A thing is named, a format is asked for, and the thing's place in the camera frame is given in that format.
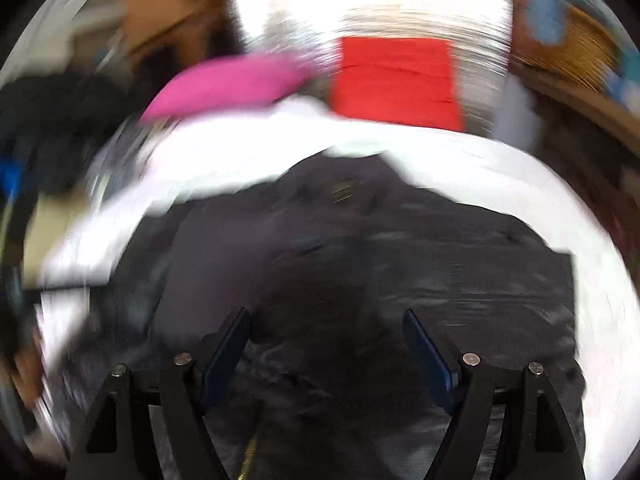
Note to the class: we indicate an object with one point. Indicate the wicker basket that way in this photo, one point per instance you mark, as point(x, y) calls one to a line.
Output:
point(585, 40)

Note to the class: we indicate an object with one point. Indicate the beige flat object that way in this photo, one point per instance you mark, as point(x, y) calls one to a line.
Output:
point(52, 232)

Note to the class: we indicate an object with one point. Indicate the white bed cover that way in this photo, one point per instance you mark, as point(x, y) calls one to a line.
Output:
point(500, 175)

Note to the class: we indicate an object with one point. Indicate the red and silver padded panel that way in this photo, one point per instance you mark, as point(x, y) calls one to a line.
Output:
point(395, 80)

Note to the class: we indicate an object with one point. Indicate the dark jacket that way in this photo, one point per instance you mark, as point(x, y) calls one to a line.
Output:
point(325, 260)

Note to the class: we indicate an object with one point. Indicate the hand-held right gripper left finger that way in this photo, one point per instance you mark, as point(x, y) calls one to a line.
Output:
point(226, 360)

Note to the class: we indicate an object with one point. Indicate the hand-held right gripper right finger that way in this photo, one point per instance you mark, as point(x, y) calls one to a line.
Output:
point(429, 360)

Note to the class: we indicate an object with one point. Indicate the brown wooden furniture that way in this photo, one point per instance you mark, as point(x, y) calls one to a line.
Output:
point(160, 0)

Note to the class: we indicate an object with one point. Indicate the pink cloth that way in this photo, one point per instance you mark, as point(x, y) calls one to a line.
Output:
point(225, 85)

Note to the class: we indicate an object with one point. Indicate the light blue cloth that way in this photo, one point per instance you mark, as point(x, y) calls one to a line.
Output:
point(547, 10)

